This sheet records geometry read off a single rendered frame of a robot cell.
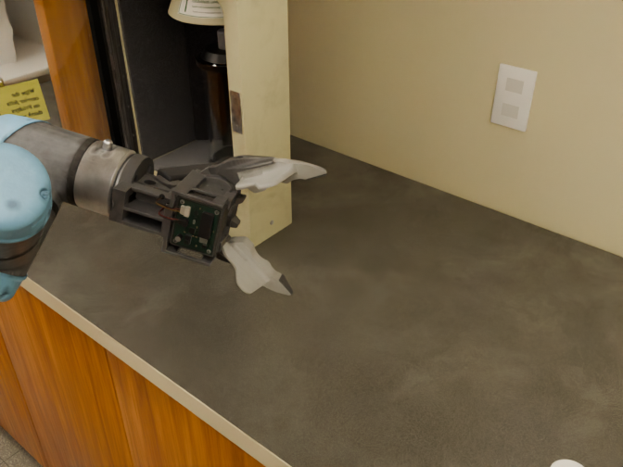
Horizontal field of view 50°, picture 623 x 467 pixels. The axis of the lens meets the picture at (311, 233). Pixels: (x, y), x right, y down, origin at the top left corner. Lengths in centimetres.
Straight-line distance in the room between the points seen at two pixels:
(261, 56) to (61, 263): 50
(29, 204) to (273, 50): 61
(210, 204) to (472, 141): 79
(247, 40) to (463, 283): 52
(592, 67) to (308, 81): 63
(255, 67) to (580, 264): 65
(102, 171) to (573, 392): 68
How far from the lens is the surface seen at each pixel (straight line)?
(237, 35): 102
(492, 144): 133
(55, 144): 73
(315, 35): 150
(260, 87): 108
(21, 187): 56
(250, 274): 72
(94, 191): 71
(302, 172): 68
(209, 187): 69
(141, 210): 68
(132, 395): 120
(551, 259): 123
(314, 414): 91
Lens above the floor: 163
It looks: 34 degrees down
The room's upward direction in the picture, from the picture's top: straight up
